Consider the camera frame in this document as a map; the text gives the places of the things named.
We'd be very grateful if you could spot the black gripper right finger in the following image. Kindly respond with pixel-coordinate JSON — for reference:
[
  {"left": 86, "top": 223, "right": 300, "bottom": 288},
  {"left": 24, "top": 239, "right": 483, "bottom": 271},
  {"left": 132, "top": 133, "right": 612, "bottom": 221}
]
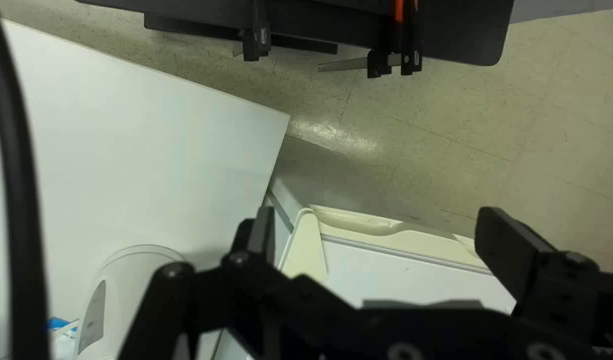
[{"left": 474, "top": 206, "right": 613, "bottom": 360}]

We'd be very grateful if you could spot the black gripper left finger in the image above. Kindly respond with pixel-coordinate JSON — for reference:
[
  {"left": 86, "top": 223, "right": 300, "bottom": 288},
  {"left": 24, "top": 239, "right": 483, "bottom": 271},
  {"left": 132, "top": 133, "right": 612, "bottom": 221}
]
[{"left": 116, "top": 204, "right": 363, "bottom": 360}]

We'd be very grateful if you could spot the white rounded appliance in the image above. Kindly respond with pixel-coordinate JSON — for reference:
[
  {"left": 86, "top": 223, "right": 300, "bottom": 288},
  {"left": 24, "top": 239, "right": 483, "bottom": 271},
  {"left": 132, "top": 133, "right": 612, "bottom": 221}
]
[{"left": 75, "top": 243, "right": 205, "bottom": 360}]

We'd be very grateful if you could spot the blue packet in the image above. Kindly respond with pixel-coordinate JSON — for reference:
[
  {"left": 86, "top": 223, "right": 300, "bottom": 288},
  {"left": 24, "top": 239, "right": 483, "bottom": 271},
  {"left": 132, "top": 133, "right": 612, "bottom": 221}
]
[{"left": 47, "top": 315, "right": 83, "bottom": 360}]

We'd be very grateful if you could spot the black clamp with orange part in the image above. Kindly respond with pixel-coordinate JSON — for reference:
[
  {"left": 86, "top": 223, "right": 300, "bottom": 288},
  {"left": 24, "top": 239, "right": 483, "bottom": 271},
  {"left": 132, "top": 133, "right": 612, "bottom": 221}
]
[{"left": 364, "top": 0, "right": 426, "bottom": 81}]

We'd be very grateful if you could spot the black cable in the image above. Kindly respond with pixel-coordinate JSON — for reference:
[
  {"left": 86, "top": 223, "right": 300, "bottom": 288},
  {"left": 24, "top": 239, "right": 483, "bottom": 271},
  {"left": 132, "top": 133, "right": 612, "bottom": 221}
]
[{"left": 0, "top": 0, "right": 53, "bottom": 360}]

